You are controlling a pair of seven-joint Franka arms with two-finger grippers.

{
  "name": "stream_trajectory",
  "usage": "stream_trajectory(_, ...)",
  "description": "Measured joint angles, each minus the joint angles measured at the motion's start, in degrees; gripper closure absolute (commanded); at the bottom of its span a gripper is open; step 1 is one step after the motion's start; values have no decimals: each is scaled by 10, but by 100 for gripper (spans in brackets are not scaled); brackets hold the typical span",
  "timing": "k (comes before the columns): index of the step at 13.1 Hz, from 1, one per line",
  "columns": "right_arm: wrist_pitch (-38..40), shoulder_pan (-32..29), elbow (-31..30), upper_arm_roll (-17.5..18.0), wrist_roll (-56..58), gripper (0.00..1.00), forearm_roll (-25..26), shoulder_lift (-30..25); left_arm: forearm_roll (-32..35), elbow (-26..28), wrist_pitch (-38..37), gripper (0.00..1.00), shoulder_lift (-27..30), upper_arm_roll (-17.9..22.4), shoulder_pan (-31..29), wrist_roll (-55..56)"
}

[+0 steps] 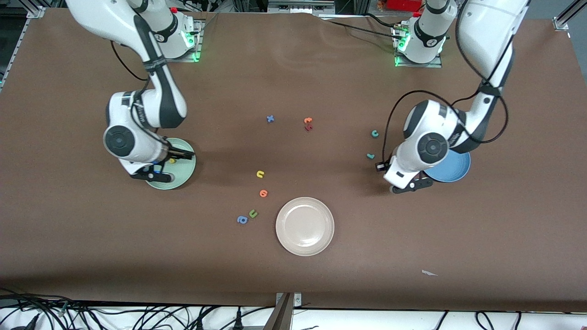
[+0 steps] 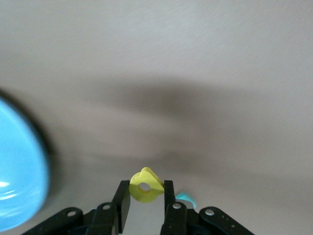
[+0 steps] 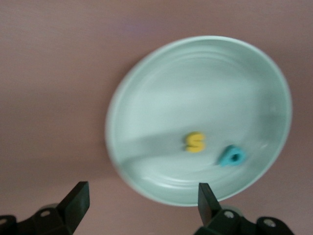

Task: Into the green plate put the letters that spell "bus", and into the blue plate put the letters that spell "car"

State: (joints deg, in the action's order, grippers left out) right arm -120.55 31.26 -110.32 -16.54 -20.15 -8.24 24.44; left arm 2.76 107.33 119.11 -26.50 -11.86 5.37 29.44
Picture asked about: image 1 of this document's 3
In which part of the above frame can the light green plate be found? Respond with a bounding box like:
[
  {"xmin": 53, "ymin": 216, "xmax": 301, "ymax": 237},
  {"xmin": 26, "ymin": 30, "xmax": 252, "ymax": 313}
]
[{"xmin": 145, "ymin": 137, "xmax": 197, "ymax": 190}]

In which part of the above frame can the blue plate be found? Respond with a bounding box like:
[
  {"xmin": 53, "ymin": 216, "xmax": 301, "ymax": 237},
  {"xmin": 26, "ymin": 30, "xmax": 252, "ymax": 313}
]
[{"xmin": 424, "ymin": 149, "xmax": 471, "ymax": 183}]

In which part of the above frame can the beige plate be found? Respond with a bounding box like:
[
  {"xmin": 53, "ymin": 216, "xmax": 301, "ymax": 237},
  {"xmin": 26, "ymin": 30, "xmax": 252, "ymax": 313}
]
[{"xmin": 275, "ymin": 197, "xmax": 335, "ymax": 257}]

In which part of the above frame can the brown table cover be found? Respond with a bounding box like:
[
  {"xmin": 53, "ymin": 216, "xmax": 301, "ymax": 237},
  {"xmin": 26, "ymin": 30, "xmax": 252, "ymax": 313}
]
[{"xmin": 0, "ymin": 8, "xmax": 587, "ymax": 313}]

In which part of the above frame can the red box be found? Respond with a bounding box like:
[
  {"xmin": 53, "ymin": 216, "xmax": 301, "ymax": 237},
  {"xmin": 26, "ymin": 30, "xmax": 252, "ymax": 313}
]
[{"xmin": 385, "ymin": 0, "xmax": 425, "ymax": 12}]

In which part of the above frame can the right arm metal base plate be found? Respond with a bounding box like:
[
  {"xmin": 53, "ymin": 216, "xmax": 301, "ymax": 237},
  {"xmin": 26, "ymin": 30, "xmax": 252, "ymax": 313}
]
[{"xmin": 152, "ymin": 18, "xmax": 203, "ymax": 63}]

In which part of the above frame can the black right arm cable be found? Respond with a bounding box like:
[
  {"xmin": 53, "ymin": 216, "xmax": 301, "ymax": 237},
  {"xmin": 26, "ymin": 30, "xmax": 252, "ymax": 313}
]
[{"xmin": 110, "ymin": 40, "xmax": 153, "ymax": 83}]

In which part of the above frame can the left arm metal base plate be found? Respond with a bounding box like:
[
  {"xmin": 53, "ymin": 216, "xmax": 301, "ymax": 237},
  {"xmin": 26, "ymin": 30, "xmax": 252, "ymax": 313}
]
[{"xmin": 393, "ymin": 23, "xmax": 443, "ymax": 68}]

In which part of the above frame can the black base cable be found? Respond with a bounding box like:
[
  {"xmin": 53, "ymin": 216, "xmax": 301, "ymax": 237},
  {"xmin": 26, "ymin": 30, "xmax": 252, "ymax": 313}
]
[
  {"xmin": 193, "ymin": 13, "xmax": 219, "ymax": 35},
  {"xmin": 321, "ymin": 13, "xmax": 402, "ymax": 41}
]

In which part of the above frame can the silver corner bracket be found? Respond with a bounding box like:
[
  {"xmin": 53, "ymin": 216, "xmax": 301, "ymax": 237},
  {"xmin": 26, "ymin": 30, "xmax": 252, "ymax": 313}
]
[{"xmin": 276, "ymin": 292, "xmax": 302, "ymax": 307}]

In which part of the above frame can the metal frame crossbar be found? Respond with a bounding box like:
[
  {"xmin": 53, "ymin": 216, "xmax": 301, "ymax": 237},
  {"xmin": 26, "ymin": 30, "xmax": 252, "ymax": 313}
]
[{"xmin": 267, "ymin": 0, "xmax": 336, "ymax": 15}]

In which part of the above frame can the grey aluminium frame post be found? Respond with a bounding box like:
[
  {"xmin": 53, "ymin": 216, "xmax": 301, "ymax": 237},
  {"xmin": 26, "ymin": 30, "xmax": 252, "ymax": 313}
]
[{"xmin": 263, "ymin": 293, "xmax": 294, "ymax": 330}]

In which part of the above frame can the aluminium frame rail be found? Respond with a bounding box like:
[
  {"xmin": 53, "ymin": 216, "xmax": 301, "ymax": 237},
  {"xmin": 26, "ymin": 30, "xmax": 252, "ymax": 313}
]
[{"xmin": 0, "ymin": 0, "xmax": 47, "ymax": 88}]

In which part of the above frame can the aluminium frame corner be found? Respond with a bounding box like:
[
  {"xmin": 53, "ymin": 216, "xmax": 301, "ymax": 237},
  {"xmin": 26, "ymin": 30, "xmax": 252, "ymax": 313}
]
[{"xmin": 553, "ymin": 0, "xmax": 587, "ymax": 32}]

